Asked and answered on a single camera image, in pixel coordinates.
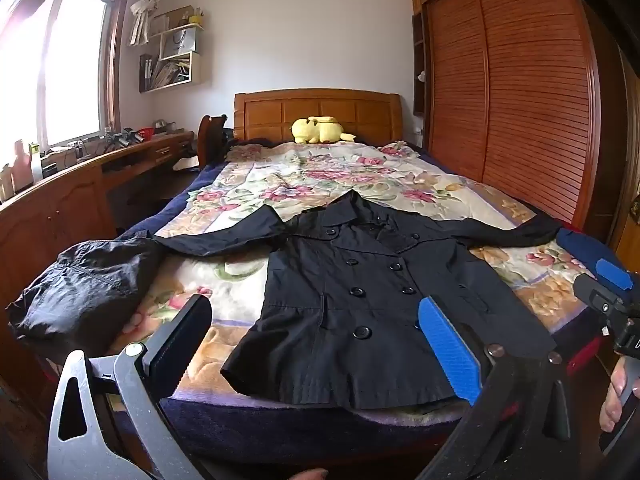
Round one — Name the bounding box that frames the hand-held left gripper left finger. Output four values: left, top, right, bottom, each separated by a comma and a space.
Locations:
47, 294, 213, 480

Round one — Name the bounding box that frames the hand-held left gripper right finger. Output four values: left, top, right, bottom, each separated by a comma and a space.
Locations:
415, 296, 573, 480

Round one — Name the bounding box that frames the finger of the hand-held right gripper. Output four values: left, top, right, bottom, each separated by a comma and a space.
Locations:
596, 258, 635, 291
573, 274, 630, 317

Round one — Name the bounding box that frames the black button coat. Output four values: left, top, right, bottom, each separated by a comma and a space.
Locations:
150, 191, 566, 411

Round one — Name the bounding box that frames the person's right hand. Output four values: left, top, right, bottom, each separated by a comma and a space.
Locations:
600, 359, 629, 434

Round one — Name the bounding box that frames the dark grey jacket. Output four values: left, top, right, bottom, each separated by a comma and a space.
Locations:
6, 239, 166, 361

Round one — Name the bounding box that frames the floral blanket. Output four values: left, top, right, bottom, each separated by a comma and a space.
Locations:
107, 140, 601, 411

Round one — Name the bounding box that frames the wooden desk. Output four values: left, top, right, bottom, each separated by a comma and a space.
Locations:
0, 130, 196, 281

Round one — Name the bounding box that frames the wooden chair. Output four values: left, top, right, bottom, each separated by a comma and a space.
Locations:
197, 114, 231, 168

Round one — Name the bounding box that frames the wooden slatted wardrobe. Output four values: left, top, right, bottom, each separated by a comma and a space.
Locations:
409, 0, 608, 241

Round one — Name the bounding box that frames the pale bottle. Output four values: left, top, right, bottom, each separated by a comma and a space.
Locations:
12, 140, 33, 188

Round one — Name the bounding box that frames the wooden bed headboard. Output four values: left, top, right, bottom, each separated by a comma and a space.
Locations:
233, 89, 405, 143

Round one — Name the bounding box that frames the yellow plush toy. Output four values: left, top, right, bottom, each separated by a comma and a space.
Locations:
291, 116, 357, 145

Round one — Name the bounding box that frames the row of books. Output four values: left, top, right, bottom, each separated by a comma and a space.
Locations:
141, 54, 193, 92

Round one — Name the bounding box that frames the window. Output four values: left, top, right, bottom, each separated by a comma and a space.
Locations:
0, 0, 133, 153

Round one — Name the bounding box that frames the white paper bag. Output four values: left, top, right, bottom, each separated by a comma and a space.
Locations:
172, 27, 198, 56

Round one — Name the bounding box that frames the tied cream curtain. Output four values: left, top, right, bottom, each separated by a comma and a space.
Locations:
129, 0, 171, 47

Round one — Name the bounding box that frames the white wall shelf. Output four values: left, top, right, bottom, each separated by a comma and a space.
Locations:
139, 7, 206, 93

